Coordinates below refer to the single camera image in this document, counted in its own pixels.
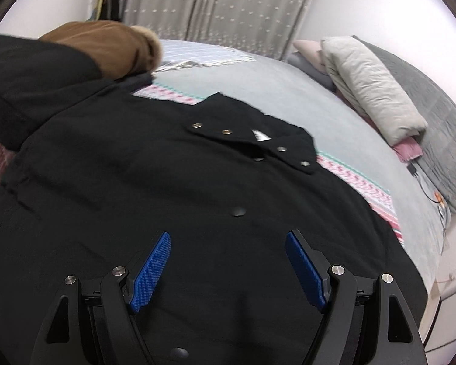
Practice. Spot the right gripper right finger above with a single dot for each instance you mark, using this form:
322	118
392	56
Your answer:
387	332

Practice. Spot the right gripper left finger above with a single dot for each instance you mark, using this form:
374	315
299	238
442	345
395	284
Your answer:
92	321

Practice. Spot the black coat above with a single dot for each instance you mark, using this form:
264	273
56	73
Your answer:
225	306

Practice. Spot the dark pink cushion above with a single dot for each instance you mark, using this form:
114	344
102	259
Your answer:
408	150

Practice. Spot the grey quilted headboard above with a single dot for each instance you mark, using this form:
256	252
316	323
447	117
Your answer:
438	142

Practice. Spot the grey bed sheet mattress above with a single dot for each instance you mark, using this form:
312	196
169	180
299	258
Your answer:
193	71

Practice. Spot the white folded duvet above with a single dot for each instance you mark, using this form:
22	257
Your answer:
371	89

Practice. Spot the black folded garment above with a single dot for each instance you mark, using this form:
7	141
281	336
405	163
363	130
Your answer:
43	82

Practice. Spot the brown folded coat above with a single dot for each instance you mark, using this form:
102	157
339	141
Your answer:
117	49

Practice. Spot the pink pillow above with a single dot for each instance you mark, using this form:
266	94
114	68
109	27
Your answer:
312	51

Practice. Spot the patterned knit blanket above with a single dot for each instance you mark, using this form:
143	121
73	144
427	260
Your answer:
365	186

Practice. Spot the grey dotted curtain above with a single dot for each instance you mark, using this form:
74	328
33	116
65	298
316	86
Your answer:
263	27

